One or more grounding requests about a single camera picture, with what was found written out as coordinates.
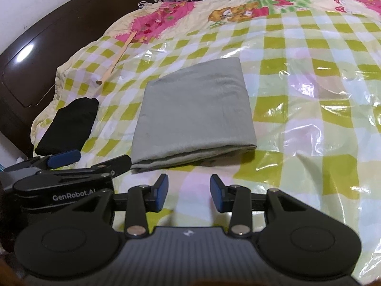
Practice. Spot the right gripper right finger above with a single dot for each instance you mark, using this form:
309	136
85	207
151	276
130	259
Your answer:
289	240

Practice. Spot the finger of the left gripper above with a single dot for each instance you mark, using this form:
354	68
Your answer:
48	162
109	169

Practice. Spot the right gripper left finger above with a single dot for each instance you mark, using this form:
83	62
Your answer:
86	236

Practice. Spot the grey-green pants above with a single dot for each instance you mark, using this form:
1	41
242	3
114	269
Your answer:
196	113

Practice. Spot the black folded garment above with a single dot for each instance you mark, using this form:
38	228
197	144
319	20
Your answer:
70	128

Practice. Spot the dark wooden headboard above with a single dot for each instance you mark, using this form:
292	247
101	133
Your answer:
29	64

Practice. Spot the wooden stick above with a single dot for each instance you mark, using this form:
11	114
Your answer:
117	58

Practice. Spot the checkered floral bed quilt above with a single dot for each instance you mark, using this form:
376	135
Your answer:
264	93

